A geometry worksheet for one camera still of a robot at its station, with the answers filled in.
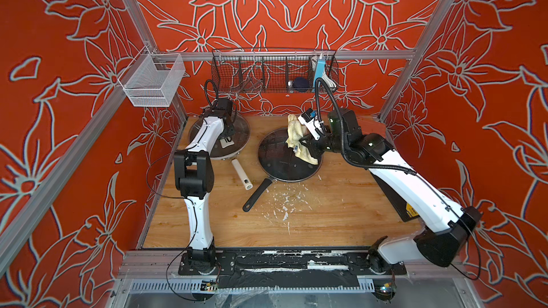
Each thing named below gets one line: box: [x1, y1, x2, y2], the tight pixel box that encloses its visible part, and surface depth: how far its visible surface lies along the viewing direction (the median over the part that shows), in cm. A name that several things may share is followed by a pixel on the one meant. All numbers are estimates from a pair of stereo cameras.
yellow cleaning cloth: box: [285, 114, 319, 166], surface depth 70 cm
